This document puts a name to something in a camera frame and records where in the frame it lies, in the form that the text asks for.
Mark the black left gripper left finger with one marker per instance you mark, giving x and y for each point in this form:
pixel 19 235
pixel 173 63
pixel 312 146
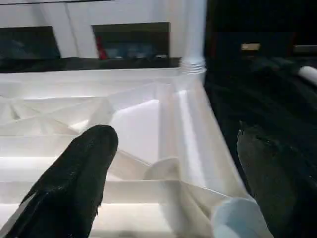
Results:
pixel 69 186

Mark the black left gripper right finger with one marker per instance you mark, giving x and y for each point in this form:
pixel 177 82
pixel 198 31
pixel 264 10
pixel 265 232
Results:
pixel 280 186

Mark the white upturned plastic table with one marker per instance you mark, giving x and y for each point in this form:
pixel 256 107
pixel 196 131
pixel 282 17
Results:
pixel 148 111

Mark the white plastic table leg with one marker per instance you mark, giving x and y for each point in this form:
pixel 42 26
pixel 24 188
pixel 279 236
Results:
pixel 195 37
pixel 309 74

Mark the black glossy mat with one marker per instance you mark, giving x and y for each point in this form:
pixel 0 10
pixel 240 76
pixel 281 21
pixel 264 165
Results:
pixel 247 99

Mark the black speaker box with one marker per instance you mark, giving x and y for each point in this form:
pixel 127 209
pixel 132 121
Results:
pixel 247 24

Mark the white glass-door cabinet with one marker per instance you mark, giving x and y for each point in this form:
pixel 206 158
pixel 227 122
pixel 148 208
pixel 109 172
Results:
pixel 74 15

